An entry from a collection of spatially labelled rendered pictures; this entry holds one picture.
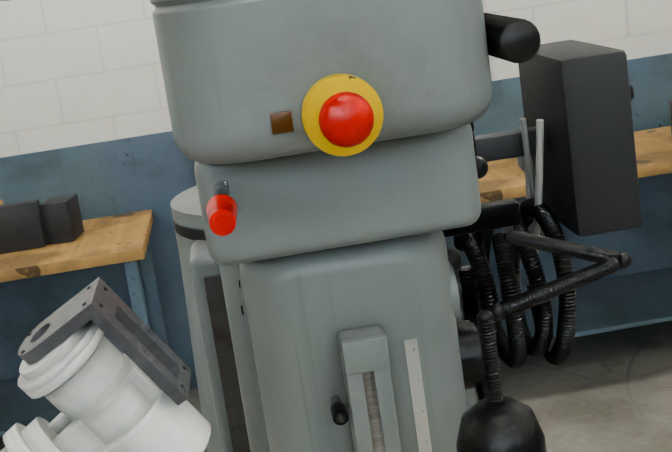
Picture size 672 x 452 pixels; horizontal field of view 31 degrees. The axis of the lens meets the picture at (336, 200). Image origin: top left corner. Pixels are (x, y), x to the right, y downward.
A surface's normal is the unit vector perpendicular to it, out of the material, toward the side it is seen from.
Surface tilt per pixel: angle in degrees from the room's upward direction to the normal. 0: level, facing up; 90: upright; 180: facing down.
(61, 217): 90
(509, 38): 90
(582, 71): 90
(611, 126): 90
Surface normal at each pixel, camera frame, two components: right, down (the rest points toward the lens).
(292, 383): -0.37, 0.24
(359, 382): 0.11, 0.19
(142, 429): 0.43, 0.04
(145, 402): 0.67, -0.26
